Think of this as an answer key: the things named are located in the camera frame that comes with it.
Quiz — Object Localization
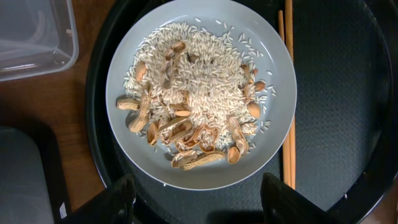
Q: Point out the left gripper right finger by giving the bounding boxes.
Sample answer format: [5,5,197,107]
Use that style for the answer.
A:
[261,172,341,224]

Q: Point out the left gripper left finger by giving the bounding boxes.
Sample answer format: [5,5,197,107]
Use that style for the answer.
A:
[62,174,136,224]

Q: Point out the wooden chopstick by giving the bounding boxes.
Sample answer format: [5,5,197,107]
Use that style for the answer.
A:
[285,0,296,189]
[278,10,292,187]

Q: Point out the black rectangular tray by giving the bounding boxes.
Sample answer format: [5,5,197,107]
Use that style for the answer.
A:
[1,126,71,224]

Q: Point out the grey plate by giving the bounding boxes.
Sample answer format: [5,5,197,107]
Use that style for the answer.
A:
[106,1,297,190]

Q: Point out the rice and peanut shells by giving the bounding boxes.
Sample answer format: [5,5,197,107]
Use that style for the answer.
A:
[116,22,273,170]

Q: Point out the round black serving tray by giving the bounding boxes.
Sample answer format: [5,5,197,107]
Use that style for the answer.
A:
[85,1,397,223]

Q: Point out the clear plastic bin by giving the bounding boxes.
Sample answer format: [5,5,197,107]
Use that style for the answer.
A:
[1,0,79,82]

